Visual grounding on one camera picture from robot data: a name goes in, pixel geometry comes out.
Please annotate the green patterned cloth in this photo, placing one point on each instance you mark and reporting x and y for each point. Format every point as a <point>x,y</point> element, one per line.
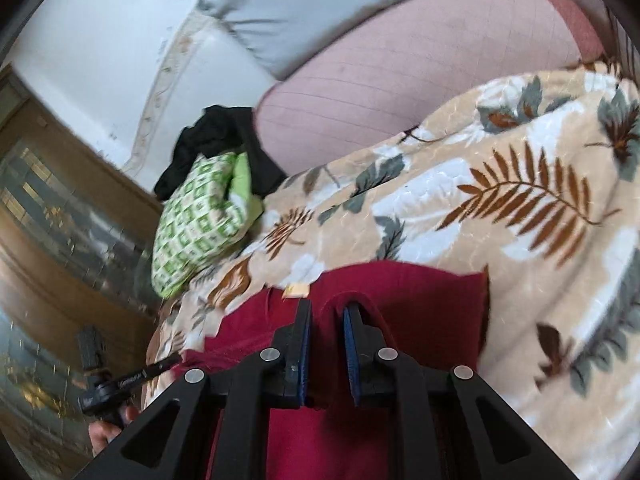
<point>195,220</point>

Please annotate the grey-blue pillow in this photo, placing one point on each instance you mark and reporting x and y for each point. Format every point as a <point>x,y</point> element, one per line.
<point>300,15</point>

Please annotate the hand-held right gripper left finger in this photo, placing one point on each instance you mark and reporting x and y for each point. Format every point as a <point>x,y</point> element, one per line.
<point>302,365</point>

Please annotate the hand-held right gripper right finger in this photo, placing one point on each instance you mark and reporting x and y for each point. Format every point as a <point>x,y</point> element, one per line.
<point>351,360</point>

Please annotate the person's left hand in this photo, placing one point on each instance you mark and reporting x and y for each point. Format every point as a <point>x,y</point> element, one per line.
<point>102,435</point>

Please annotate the large pink quilted cushion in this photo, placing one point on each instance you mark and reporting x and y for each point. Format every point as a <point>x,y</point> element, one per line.
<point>400,85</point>

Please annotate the leaf print fleece blanket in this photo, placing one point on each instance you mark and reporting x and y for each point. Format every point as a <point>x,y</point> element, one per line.
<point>500,235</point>

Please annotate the black cloth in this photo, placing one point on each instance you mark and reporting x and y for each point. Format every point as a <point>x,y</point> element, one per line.
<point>220,130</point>

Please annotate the dark red garment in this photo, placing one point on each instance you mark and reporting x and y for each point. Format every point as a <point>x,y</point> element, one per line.
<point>425,310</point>

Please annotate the wooden glass-door cabinet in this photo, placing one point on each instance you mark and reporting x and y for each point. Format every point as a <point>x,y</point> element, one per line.
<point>60,260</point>

